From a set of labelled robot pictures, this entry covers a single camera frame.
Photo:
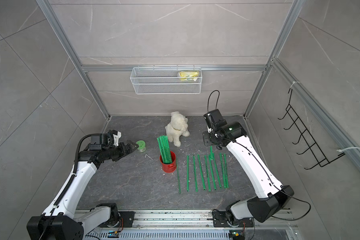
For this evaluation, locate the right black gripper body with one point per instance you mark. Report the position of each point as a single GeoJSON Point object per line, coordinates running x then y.
{"type": "Point", "coordinates": [208, 138]}

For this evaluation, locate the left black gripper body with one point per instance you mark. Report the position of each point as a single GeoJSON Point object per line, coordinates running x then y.
{"type": "Point", "coordinates": [117, 152]}

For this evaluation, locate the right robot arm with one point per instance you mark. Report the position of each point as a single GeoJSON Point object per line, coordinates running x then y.
{"type": "Point", "coordinates": [271, 194]}

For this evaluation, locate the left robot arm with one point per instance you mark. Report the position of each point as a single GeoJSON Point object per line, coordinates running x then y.
{"type": "Point", "coordinates": [58, 221]}

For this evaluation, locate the red cylindrical container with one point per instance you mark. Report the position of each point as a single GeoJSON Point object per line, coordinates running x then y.
{"type": "Point", "coordinates": [170, 167]}

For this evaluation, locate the small green lidded jar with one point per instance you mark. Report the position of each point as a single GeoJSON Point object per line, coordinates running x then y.
{"type": "Point", "coordinates": [141, 146]}

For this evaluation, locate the white plush dog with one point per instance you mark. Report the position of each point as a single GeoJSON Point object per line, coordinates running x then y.
{"type": "Point", "coordinates": [176, 128]}

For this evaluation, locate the green straw bundle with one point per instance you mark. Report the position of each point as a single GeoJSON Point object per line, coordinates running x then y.
{"type": "Point", "coordinates": [165, 149]}

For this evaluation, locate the yellow sponge in basket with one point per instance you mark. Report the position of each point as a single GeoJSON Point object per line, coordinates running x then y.
{"type": "Point", "coordinates": [188, 75]}

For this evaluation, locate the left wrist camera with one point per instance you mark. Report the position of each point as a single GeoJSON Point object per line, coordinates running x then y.
{"type": "Point", "coordinates": [114, 137]}

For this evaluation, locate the white wire mesh basket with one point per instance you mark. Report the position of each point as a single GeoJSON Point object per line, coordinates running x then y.
{"type": "Point", "coordinates": [164, 80]}

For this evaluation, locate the metal base rail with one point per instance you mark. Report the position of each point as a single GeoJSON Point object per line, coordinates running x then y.
{"type": "Point", "coordinates": [191, 225]}

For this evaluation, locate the black wire hook rack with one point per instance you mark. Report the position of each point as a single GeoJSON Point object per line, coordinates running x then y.
{"type": "Point", "coordinates": [306, 137]}

